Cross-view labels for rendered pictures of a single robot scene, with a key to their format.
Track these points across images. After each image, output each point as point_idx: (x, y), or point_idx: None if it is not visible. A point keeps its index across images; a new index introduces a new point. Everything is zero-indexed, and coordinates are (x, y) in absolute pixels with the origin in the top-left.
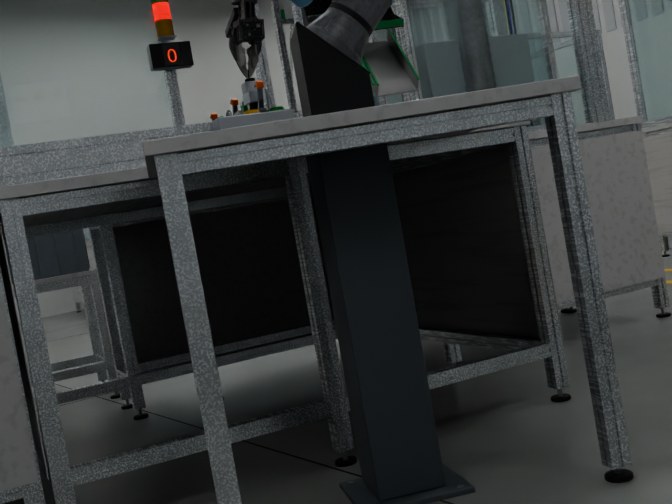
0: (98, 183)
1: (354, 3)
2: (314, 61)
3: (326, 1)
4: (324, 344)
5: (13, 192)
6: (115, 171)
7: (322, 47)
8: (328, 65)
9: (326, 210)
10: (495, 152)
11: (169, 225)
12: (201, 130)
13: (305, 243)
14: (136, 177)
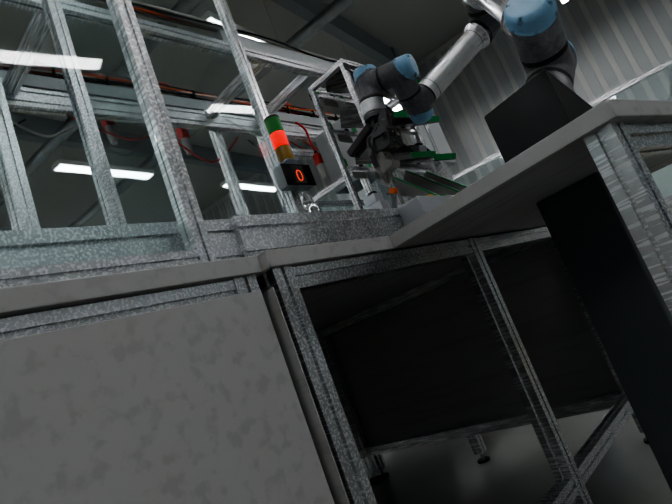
0: (358, 250)
1: (564, 66)
2: (568, 103)
3: None
4: (548, 415)
5: (288, 257)
6: (368, 238)
7: (568, 92)
8: (577, 107)
9: (620, 239)
10: (522, 255)
11: (654, 204)
12: (393, 214)
13: (503, 315)
14: (385, 246)
